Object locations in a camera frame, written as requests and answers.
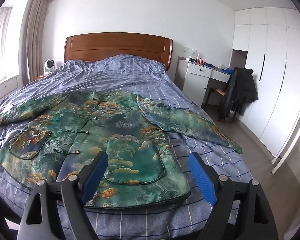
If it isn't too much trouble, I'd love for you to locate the wooden chair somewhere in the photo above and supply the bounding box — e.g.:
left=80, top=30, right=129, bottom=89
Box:
left=205, top=88, right=225, bottom=105

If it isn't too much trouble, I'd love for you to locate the white desk with drawers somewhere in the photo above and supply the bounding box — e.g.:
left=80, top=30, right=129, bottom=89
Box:
left=174, top=57, right=230, bottom=107

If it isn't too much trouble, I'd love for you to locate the blue plaid duvet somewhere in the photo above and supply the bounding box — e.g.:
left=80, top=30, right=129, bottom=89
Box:
left=0, top=55, right=252, bottom=239

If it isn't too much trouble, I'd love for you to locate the white round fan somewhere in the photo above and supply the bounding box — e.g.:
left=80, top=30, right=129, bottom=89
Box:
left=44, top=59, right=56, bottom=75

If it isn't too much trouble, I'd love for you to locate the white window cabinet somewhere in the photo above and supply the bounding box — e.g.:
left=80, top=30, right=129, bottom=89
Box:
left=0, top=75, right=20, bottom=100

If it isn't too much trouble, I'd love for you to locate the brown wooden headboard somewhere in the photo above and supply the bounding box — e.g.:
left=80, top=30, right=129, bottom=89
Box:
left=63, top=32, right=173, bottom=70

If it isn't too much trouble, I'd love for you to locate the white wardrobe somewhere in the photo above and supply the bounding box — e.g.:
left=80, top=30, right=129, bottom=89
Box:
left=232, top=8, right=300, bottom=158

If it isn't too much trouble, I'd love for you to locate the beige curtain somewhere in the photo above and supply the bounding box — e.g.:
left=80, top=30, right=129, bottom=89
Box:
left=22, top=0, right=49, bottom=85

